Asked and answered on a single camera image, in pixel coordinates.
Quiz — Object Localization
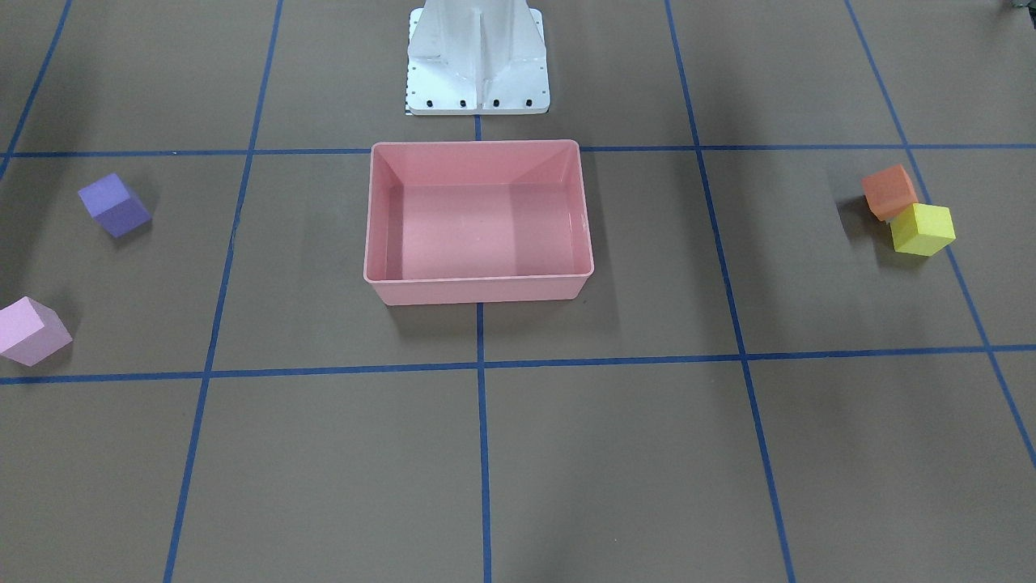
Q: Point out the yellow foam block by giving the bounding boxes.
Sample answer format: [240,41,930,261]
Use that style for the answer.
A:
[890,203,956,256]

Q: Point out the pink foam block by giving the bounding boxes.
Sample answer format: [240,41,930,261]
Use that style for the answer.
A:
[1,296,73,368]

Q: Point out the pink plastic bin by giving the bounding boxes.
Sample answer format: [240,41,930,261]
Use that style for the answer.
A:
[363,139,595,307]

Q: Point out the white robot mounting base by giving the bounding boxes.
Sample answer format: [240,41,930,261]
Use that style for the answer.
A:
[405,1,551,116]

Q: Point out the orange foam block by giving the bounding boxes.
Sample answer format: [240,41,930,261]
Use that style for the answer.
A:
[861,164,920,222]

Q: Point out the purple foam block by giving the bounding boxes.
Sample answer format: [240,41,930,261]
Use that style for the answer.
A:
[78,173,152,237]

